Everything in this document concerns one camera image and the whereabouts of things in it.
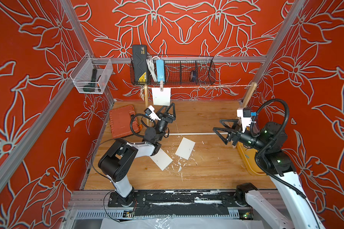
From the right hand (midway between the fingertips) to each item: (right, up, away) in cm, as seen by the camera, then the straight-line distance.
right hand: (215, 126), depth 58 cm
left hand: (-18, +10, +15) cm, 26 cm away
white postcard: (-9, -18, +35) cm, 40 cm away
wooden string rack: (+21, +11, +16) cm, 29 cm away
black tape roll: (-4, +31, +35) cm, 47 cm away
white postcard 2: (-24, -23, +30) cm, 45 cm away
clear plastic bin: (-70, +31, +32) cm, 83 cm away
